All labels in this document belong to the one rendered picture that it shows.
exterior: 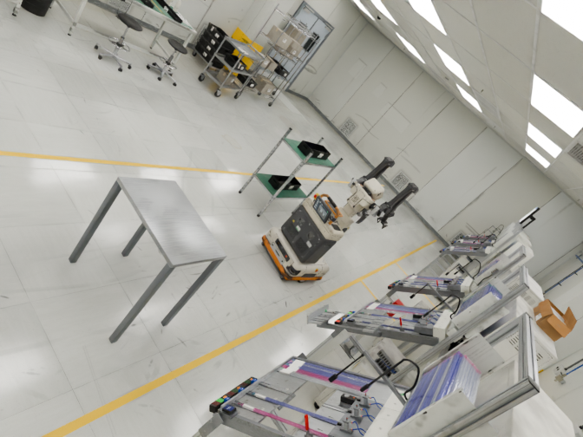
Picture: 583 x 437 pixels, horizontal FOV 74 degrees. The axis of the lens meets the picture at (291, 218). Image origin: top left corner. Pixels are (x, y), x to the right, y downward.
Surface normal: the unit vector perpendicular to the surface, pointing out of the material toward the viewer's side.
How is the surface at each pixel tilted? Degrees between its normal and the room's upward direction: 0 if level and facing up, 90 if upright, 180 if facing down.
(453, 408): 90
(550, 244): 90
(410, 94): 90
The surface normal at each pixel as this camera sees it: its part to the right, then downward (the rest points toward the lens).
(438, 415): -0.51, 0.05
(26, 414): 0.61, -0.68
